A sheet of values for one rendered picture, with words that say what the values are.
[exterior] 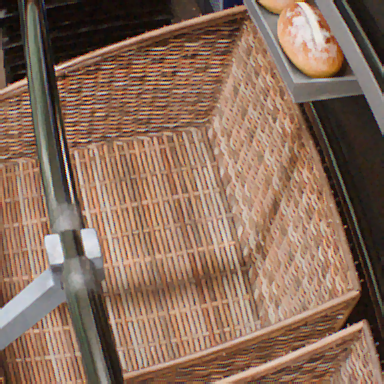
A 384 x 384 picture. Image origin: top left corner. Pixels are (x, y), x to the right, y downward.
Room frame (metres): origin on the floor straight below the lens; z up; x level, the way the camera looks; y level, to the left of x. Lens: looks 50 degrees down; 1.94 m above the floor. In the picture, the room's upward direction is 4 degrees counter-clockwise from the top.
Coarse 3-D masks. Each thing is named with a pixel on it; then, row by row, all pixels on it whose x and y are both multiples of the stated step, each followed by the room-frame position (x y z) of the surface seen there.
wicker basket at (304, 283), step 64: (64, 64) 1.24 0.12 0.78; (128, 64) 1.25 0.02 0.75; (192, 64) 1.26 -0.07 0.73; (256, 64) 1.19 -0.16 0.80; (0, 128) 1.22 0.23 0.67; (128, 128) 1.25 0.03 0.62; (192, 128) 1.26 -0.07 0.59; (256, 128) 1.14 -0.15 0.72; (0, 192) 1.17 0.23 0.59; (128, 192) 1.15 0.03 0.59; (192, 192) 1.14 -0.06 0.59; (256, 192) 1.07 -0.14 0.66; (320, 192) 0.92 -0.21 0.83; (0, 256) 1.04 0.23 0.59; (128, 256) 1.03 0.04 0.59; (192, 256) 1.03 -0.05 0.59; (256, 256) 1.00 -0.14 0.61; (320, 256) 0.85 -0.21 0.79; (64, 320) 0.92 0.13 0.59; (128, 320) 0.92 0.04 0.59; (192, 320) 0.91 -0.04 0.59; (256, 320) 0.90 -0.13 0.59; (320, 320) 0.74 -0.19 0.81
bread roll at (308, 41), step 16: (288, 16) 0.82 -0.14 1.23; (304, 16) 0.81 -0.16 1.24; (320, 16) 0.82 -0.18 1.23; (288, 32) 0.80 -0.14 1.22; (304, 32) 0.79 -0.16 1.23; (320, 32) 0.79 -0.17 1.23; (288, 48) 0.79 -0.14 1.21; (304, 48) 0.78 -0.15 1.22; (320, 48) 0.78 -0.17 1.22; (336, 48) 0.78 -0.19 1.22; (304, 64) 0.77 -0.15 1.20; (320, 64) 0.77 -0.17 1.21; (336, 64) 0.77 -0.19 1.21
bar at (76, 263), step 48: (48, 48) 0.85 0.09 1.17; (48, 96) 0.77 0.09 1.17; (48, 144) 0.71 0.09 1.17; (48, 192) 0.66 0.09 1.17; (48, 240) 0.61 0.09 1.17; (96, 240) 0.61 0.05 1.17; (48, 288) 0.59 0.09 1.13; (96, 288) 0.56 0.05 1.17; (0, 336) 0.58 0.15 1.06; (96, 336) 0.51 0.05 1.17
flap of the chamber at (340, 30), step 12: (324, 0) 0.64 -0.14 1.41; (372, 0) 0.64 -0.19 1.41; (324, 12) 0.63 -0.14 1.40; (336, 12) 0.62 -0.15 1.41; (372, 12) 0.62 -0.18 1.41; (336, 24) 0.61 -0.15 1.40; (336, 36) 0.61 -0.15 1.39; (348, 36) 0.59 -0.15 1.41; (348, 48) 0.58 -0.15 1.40; (348, 60) 0.58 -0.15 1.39; (360, 60) 0.56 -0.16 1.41; (360, 72) 0.56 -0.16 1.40; (360, 84) 0.55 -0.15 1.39; (372, 84) 0.54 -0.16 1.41; (372, 96) 0.53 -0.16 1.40; (372, 108) 0.53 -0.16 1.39
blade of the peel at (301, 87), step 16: (256, 16) 0.86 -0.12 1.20; (272, 16) 0.87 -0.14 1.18; (272, 32) 0.84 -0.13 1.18; (272, 48) 0.81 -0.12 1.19; (288, 64) 0.77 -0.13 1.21; (288, 80) 0.76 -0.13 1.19; (304, 80) 0.75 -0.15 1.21; (320, 80) 0.75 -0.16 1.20; (336, 80) 0.75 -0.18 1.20; (352, 80) 0.75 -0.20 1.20; (304, 96) 0.74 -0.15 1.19; (320, 96) 0.75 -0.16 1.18; (336, 96) 0.75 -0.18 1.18
